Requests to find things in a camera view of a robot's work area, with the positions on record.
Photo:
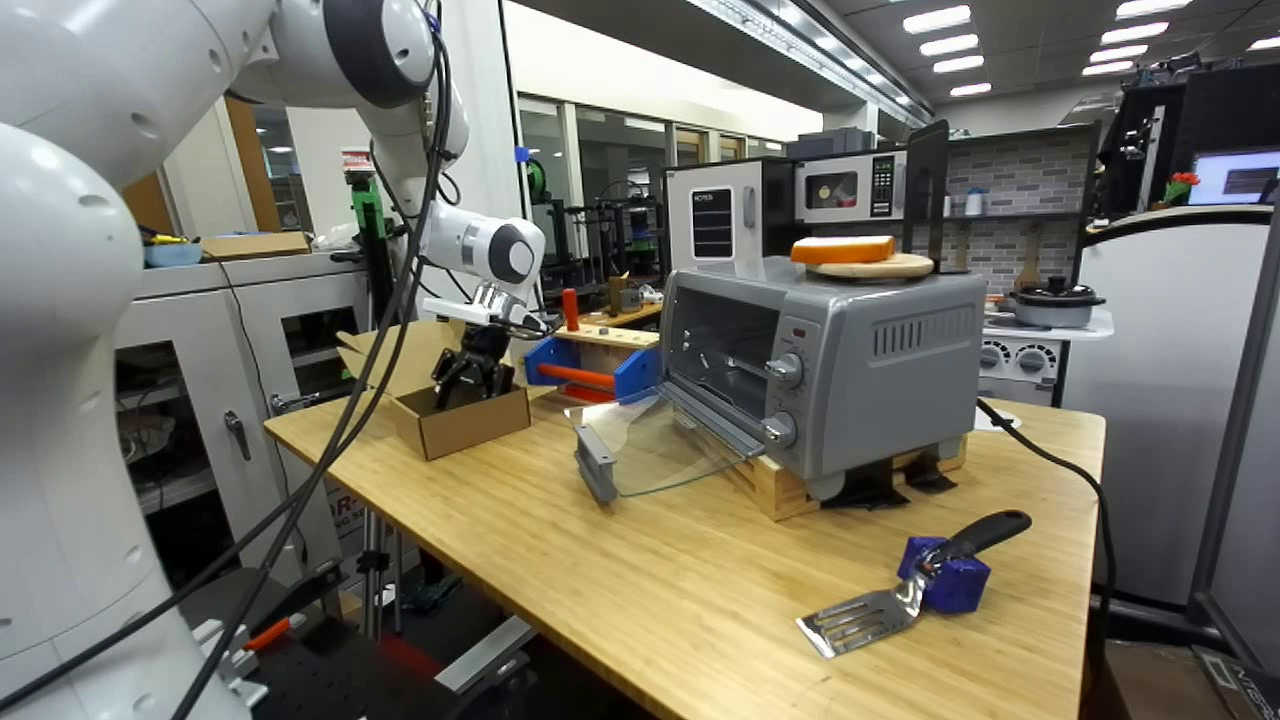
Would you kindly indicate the grey storage cabinet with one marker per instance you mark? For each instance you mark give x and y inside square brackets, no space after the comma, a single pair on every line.
[253,347]

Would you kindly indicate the flat wooden board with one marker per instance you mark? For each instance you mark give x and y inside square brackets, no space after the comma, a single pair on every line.
[253,246]

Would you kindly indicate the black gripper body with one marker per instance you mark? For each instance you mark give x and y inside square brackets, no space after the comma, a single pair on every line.
[489,347]

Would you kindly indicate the orange black clamp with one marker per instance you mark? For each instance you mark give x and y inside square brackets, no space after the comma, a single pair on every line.
[275,634]

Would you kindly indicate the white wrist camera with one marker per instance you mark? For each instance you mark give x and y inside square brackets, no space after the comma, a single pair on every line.
[465,313]

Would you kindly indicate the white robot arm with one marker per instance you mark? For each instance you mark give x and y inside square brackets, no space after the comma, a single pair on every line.
[81,266]

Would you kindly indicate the wooden plank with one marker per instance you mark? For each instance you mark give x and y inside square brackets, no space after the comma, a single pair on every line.
[772,485]

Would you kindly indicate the orange peg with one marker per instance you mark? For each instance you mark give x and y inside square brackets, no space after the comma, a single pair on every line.
[569,310]

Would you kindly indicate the aluminium extrusion bar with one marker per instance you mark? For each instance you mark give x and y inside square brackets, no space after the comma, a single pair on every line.
[481,658]

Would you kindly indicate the computer monitor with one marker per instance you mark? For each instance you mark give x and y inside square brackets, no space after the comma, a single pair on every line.
[1232,179]

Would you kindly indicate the white lab oven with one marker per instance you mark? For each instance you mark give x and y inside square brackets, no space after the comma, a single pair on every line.
[686,241]

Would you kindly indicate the orange rod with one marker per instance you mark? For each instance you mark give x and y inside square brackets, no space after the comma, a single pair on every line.
[582,380]

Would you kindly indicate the tan wooden plate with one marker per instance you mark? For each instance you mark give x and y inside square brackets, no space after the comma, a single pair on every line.
[906,270]

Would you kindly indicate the large white cabinet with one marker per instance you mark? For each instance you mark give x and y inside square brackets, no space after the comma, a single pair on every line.
[1161,402]

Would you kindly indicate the white stove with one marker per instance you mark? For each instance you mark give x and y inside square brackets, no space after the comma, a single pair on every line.
[1026,360]

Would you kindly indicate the small white microwave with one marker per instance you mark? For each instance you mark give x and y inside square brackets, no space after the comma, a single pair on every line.
[807,186]

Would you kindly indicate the dark cooking pot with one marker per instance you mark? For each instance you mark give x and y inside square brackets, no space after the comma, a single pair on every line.
[1053,310]

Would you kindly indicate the brown cardboard box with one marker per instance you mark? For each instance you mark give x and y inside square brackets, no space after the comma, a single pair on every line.
[460,424]

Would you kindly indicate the blue wooden toy stand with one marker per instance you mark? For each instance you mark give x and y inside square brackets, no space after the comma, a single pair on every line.
[641,376]

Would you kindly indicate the silver toaster oven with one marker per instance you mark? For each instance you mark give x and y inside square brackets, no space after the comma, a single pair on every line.
[882,386]

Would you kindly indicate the metal spatula blue holder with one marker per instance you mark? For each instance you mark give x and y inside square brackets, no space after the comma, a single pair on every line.
[946,582]

